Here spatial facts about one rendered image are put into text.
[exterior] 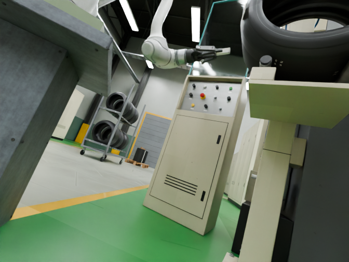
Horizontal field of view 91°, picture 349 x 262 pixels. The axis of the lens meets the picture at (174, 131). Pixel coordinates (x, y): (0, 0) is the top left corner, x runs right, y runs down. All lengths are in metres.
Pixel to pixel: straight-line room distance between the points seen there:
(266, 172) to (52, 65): 1.01
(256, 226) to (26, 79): 1.08
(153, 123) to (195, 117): 9.03
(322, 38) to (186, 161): 1.07
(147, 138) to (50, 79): 9.79
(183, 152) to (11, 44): 1.18
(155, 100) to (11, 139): 10.58
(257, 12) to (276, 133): 0.59
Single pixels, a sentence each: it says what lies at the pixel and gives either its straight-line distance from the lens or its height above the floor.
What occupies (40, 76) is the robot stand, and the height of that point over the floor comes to 0.50.
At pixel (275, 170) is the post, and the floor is 0.52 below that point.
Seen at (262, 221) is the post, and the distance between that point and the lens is 1.03.
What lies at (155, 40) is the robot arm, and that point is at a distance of 0.96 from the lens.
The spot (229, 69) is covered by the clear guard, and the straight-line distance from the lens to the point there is 1.73.
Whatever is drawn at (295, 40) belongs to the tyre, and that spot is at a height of 0.96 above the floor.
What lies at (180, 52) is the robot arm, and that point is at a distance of 1.07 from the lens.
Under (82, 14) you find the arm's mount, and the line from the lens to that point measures 0.71.
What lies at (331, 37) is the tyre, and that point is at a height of 0.96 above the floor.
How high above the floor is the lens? 0.37
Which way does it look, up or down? 12 degrees up
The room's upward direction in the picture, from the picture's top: 19 degrees clockwise
